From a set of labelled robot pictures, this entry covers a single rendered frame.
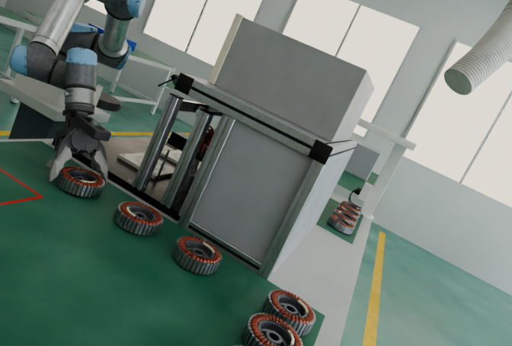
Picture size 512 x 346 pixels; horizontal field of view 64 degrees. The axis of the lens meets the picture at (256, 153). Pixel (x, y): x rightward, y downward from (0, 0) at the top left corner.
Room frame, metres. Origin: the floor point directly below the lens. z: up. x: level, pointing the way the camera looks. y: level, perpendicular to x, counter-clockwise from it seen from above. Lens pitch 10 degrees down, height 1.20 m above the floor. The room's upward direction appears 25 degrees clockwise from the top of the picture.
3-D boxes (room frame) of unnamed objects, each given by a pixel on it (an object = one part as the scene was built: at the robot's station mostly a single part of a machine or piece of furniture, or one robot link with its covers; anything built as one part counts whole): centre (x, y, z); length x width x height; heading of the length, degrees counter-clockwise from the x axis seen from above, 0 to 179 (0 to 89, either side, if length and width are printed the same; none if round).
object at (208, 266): (0.88, 0.02, 0.77); 0.11 x 0.11 x 0.04
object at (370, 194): (2.14, -0.53, 0.98); 0.37 x 0.35 x 0.46; 164
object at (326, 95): (1.33, -0.03, 1.22); 0.44 x 0.39 x 0.20; 164
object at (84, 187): (0.98, 0.37, 0.77); 0.11 x 0.11 x 0.04
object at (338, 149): (1.34, -0.04, 1.09); 0.68 x 0.44 x 0.05; 164
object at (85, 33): (1.70, 0.86, 1.02); 0.13 x 0.12 x 0.14; 109
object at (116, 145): (1.42, 0.26, 0.76); 0.64 x 0.47 x 0.02; 164
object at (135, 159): (1.31, 0.30, 0.78); 0.15 x 0.15 x 0.01; 74
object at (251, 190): (1.01, -0.03, 0.91); 0.28 x 0.03 x 0.32; 74
